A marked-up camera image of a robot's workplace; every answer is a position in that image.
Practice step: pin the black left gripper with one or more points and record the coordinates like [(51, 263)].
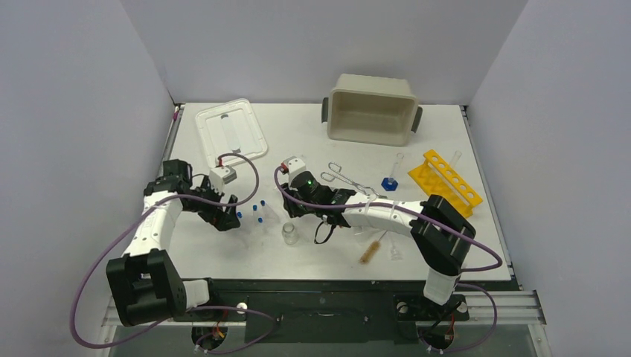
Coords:
[(222, 220)]

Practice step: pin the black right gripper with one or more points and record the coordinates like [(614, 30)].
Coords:
[(294, 198)]

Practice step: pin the metal crucible tongs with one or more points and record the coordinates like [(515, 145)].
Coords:
[(335, 173)]

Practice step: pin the beige plastic tub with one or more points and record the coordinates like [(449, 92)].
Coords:
[(371, 110)]

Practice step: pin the yellow test tube rack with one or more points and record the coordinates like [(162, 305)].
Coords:
[(435, 176)]

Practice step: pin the large clear test tube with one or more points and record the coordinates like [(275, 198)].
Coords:
[(455, 159)]

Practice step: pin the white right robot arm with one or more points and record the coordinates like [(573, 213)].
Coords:
[(442, 235)]

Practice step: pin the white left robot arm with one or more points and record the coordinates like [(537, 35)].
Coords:
[(144, 282)]

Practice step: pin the small glass jar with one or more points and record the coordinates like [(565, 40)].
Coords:
[(290, 233)]

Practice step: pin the graduated cylinder blue base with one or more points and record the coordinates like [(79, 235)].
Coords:
[(390, 183)]

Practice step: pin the white plastic tub lid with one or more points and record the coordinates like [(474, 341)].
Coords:
[(231, 127)]

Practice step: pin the test tube brush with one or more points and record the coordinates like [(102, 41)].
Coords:
[(371, 250)]

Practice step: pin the clear glass funnel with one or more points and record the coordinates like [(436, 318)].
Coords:
[(395, 254)]

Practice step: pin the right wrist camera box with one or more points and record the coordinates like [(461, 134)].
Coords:
[(292, 167)]

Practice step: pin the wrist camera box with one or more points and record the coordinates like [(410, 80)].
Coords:
[(220, 176), (292, 167)]

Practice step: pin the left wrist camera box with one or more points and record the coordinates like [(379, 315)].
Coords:
[(220, 176)]

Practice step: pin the black base frame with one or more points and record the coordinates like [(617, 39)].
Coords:
[(336, 311)]

